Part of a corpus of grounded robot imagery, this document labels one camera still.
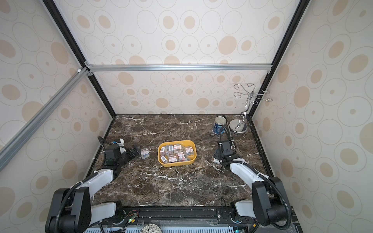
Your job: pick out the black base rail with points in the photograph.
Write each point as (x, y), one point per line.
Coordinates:
(174, 217)

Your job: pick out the yellow plastic storage tray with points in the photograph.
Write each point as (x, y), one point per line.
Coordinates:
(176, 153)

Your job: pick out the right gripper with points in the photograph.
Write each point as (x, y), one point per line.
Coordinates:
(226, 146)

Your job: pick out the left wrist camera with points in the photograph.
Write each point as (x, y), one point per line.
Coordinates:
(120, 142)

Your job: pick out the blue tin can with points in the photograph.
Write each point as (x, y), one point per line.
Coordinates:
(219, 122)

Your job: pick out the chrome hook stand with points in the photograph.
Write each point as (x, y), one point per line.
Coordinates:
(239, 125)

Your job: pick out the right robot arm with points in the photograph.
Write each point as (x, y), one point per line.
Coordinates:
(269, 204)

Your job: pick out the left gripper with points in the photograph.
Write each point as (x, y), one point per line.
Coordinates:
(133, 155)

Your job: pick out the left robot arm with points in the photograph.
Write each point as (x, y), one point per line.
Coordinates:
(81, 193)

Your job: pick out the horizontal aluminium rail back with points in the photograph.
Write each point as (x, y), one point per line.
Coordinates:
(180, 67)

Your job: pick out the aluminium rail left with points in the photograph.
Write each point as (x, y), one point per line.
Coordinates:
(22, 136)

